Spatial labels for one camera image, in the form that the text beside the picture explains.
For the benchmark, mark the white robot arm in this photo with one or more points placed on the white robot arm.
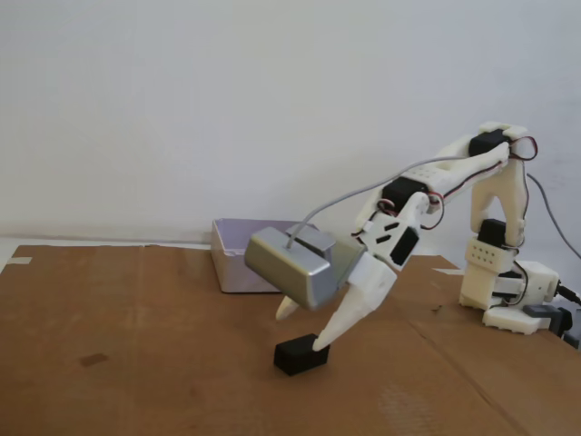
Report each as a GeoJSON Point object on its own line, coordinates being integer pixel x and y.
{"type": "Point", "coordinates": [488, 268]}

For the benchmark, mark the grey and black table clamp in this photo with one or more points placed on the grey and black table clamp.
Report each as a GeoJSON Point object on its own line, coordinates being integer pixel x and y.
{"type": "Point", "coordinates": [538, 311]}

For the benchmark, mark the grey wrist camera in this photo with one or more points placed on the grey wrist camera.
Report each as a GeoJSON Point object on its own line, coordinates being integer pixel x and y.
{"type": "Point", "coordinates": [286, 268]}

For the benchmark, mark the white plastic box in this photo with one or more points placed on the white plastic box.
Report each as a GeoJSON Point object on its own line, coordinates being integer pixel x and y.
{"type": "Point", "coordinates": [231, 272]}

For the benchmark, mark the small brown cardboard sheet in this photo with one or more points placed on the small brown cardboard sheet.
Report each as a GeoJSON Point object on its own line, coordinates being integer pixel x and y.
{"type": "Point", "coordinates": [522, 386]}

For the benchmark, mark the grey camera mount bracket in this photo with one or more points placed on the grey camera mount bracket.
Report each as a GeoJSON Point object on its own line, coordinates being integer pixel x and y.
{"type": "Point", "coordinates": [347, 263]}

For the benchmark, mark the black rectangular block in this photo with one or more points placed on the black rectangular block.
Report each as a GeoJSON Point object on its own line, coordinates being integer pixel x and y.
{"type": "Point", "coordinates": [295, 361]}

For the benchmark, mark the white tape strip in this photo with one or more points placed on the white tape strip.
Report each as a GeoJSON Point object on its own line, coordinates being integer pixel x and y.
{"type": "Point", "coordinates": [19, 261]}

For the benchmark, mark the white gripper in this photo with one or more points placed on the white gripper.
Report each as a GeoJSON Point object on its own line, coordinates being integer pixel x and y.
{"type": "Point", "coordinates": [373, 287]}

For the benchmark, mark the large brown cardboard sheet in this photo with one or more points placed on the large brown cardboard sheet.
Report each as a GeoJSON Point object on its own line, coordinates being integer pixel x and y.
{"type": "Point", "coordinates": [136, 340]}

